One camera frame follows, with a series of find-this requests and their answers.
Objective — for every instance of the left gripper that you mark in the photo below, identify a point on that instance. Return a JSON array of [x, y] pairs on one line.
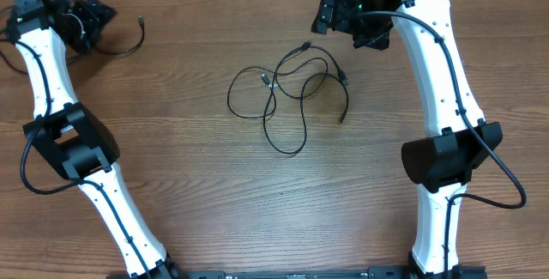
[[98, 15]]

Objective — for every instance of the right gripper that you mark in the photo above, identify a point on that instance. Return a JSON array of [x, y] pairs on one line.
[[340, 4]]

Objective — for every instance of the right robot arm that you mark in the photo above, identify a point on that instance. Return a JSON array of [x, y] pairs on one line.
[[457, 137]]

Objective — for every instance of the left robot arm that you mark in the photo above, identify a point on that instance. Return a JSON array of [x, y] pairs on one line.
[[67, 146]]

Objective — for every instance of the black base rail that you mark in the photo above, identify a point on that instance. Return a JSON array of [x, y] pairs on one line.
[[291, 274]]

